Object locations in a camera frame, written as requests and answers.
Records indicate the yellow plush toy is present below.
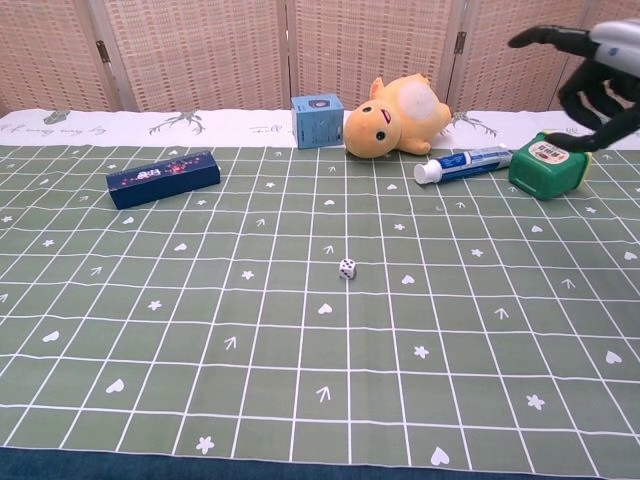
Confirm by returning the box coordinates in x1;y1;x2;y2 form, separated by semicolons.
343;71;457;160

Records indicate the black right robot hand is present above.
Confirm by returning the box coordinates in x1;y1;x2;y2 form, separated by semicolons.
507;18;640;153

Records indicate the green grid tablecloth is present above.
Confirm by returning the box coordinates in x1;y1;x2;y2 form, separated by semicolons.
0;108;640;477

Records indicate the dark blue long box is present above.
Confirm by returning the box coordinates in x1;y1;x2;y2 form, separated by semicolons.
105;150;223;211

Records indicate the white blue toothpaste tube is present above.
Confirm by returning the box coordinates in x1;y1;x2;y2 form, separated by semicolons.
413;146;516;186

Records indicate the light blue square box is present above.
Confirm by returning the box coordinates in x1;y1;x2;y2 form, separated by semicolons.
290;94;346;151

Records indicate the woven folding screen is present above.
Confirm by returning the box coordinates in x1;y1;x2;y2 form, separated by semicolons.
0;0;640;114

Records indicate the green container with yellow lid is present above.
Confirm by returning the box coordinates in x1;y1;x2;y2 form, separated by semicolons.
507;129;594;202

